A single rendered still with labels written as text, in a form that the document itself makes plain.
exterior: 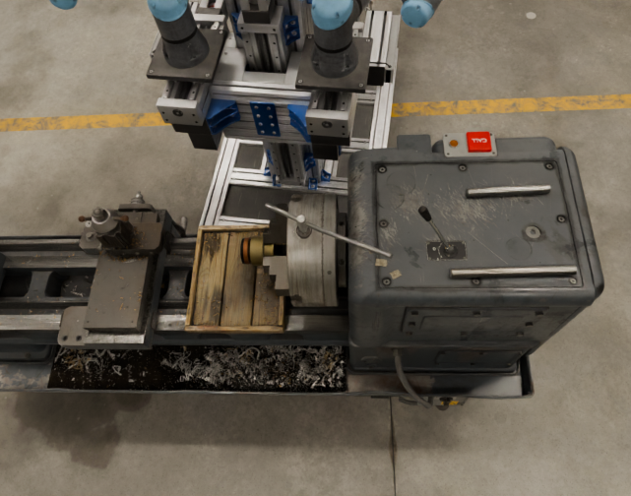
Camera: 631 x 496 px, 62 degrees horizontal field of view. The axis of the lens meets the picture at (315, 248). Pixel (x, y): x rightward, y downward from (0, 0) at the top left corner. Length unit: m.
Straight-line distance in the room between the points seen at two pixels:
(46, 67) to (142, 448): 2.51
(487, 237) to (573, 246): 0.20
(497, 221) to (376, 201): 0.30
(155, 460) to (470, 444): 1.36
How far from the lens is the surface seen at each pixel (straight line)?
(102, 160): 3.30
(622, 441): 2.66
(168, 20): 1.75
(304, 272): 1.33
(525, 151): 1.49
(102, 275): 1.74
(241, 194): 2.65
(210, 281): 1.70
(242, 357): 1.91
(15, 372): 2.29
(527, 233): 1.36
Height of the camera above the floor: 2.40
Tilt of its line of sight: 64 degrees down
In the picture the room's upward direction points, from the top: 9 degrees counter-clockwise
